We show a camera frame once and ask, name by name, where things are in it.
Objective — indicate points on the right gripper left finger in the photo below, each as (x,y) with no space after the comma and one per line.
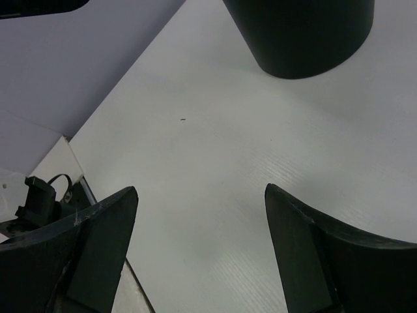
(72,265)

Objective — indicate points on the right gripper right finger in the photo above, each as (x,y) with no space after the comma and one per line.
(326,265)

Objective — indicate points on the black cylindrical waste bin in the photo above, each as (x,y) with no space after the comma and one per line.
(297,39)

